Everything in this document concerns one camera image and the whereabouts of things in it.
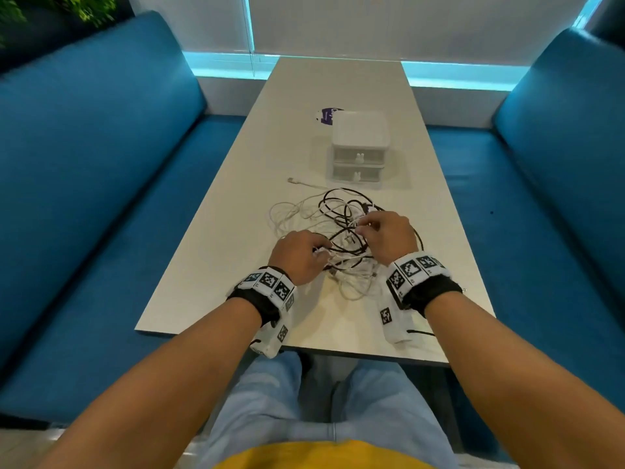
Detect black marker wristband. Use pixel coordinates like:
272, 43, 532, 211
385, 251, 464, 318
226, 266, 298, 328

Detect green plant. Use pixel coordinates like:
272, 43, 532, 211
0, 0, 118, 50

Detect person's left hand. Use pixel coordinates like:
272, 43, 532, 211
268, 230, 333, 287

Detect person's right forearm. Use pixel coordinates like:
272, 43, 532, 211
423, 290, 625, 469

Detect dark planter box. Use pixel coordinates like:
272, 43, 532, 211
0, 0, 135, 74

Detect yellow shirt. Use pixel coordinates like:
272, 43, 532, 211
212, 439, 436, 469

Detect purple sticker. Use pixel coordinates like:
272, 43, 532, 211
314, 107, 345, 126

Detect blue jeans legs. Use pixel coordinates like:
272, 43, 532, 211
195, 351, 460, 469

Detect person's left forearm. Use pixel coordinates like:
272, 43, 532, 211
36, 296, 264, 469

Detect white roller blind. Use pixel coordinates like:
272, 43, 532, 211
128, 0, 255, 54
247, 0, 592, 66

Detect tangle of white cables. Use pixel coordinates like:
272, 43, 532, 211
269, 177, 391, 302

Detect person's right hand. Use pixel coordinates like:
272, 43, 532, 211
355, 210, 420, 267

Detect blue sofa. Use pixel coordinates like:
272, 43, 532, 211
424, 26, 625, 469
0, 10, 247, 425

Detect white mini drawer box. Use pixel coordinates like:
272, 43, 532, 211
326, 110, 391, 185

